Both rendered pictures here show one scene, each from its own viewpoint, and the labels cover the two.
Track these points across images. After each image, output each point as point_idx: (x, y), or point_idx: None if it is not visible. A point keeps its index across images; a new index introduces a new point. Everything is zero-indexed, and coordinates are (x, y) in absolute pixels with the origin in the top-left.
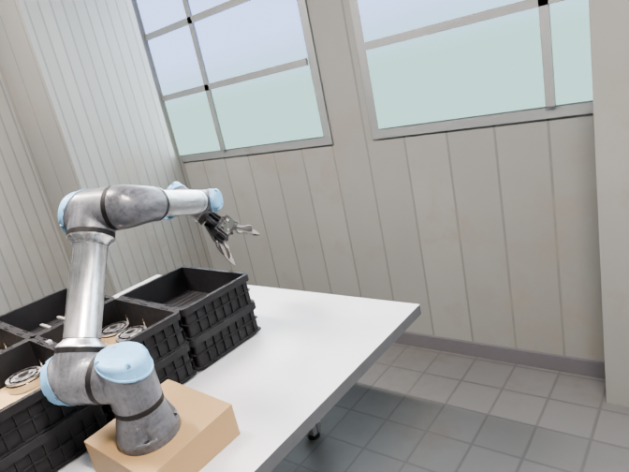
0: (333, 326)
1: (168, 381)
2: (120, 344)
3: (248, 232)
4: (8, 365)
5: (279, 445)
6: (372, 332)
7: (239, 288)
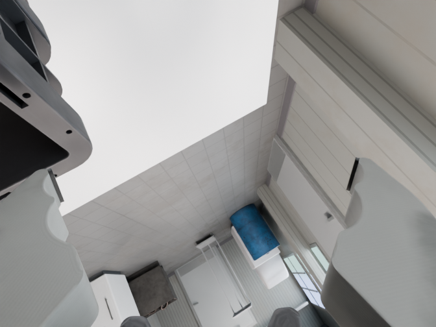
0: (175, 90)
1: None
2: None
3: (348, 220)
4: None
5: None
6: (190, 132)
7: (4, 141)
